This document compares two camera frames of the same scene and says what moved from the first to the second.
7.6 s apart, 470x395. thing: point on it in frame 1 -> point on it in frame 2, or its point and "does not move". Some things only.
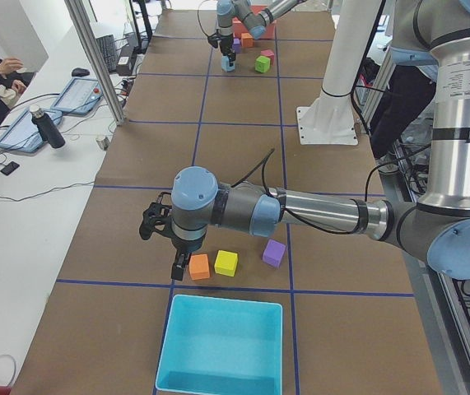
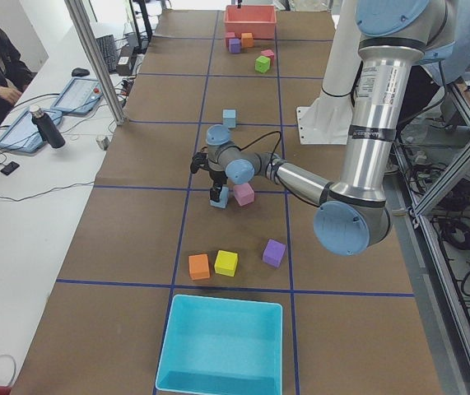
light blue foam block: (225, 62) -> (229, 118)
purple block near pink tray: (236, 44) does not move
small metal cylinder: (104, 142) does not move
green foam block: (262, 64) does not move
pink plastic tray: (239, 26) does not move
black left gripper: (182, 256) -> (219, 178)
